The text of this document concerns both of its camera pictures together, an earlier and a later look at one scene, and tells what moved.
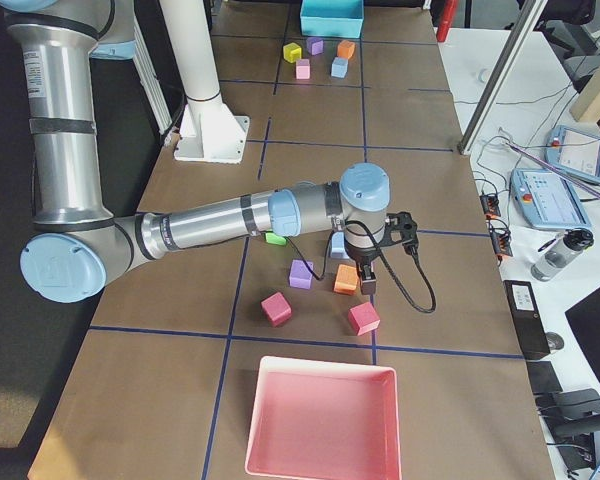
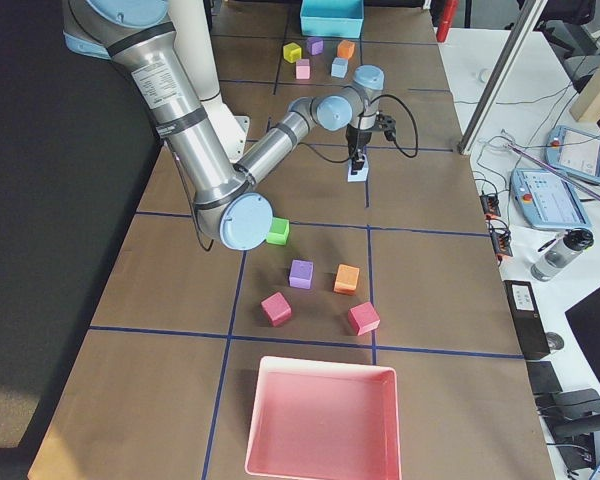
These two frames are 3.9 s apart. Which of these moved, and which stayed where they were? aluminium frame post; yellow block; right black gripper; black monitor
Moved: right black gripper
Stayed: aluminium frame post; black monitor; yellow block
